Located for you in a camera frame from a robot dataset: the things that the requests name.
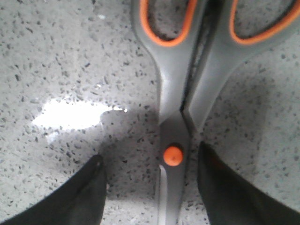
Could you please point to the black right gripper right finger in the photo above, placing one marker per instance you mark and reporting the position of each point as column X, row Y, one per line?
column 229, row 199

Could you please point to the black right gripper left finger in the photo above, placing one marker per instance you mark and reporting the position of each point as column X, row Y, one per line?
column 79, row 201

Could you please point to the grey orange scissors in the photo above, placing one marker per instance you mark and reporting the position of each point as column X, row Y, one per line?
column 181, row 111

